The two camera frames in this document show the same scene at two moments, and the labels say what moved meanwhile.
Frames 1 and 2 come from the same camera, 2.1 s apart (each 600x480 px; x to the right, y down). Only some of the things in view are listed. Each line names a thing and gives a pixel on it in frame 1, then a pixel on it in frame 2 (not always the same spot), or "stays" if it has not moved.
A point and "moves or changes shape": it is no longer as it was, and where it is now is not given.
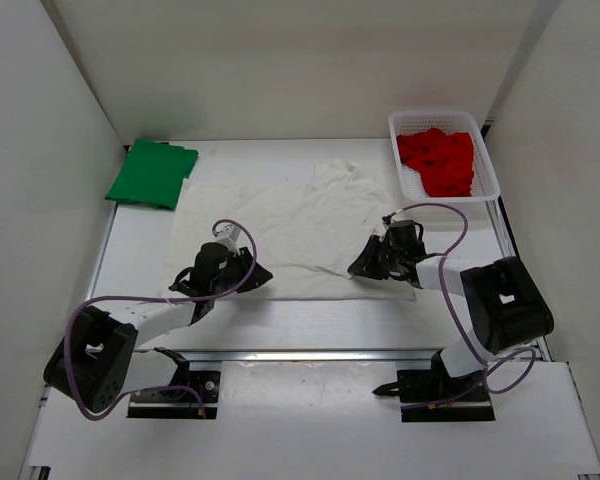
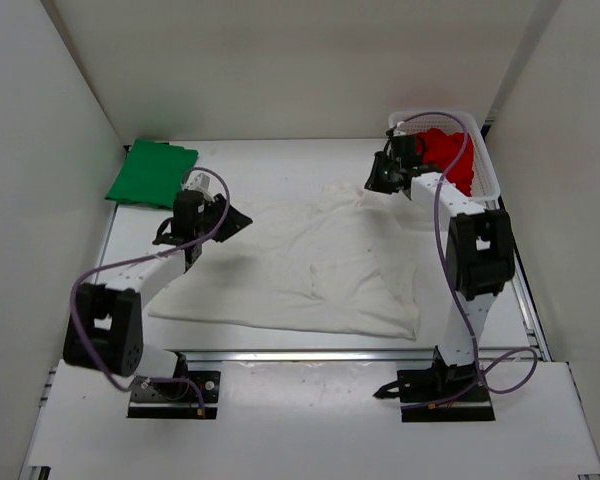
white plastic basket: x=485 y=186 stays
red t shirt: x=444 y=161 stays
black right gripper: x=366 y=266 → x=375 y=182
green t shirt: x=152 y=173 stays
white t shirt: x=309 y=228 moves or changes shape
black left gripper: x=258 y=276 → x=235 y=221
